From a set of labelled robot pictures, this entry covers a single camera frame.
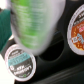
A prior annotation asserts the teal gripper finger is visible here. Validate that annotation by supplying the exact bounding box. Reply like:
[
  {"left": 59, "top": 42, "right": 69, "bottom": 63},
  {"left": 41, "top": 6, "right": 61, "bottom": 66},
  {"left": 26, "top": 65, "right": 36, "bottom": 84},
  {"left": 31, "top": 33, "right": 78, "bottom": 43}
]
[{"left": 0, "top": 10, "right": 12, "bottom": 50}]

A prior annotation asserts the green top kcup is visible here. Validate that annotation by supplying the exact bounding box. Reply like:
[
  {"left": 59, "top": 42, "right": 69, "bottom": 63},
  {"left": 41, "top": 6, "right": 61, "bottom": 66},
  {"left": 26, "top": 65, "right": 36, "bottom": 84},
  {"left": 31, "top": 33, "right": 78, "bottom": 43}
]
[{"left": 10, "top": 0, "right": 66, "bottom": 55}]

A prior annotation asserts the blue label kcup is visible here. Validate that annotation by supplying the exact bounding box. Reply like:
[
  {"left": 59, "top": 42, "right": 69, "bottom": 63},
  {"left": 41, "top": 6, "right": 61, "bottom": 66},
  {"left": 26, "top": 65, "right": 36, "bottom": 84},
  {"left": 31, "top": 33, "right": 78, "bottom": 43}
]
[{"left": 5, "top": 44, "right": 36, "bottom": 81}]

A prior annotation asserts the orange label kcup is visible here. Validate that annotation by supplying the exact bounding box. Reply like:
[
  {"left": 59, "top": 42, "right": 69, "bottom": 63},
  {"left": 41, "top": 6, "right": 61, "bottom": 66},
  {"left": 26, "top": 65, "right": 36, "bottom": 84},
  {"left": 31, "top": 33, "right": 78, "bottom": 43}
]
[{"left": 67, "top": 4, "right": 84, "bottom": 57}]

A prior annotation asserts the black kcup holder drawer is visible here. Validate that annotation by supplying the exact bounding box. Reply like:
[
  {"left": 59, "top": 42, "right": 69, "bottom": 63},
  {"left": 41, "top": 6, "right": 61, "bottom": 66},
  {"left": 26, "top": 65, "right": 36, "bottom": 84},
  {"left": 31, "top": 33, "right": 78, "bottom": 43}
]
[{"left": 1, "top": 0, "right": 84, "bottom": 84}]

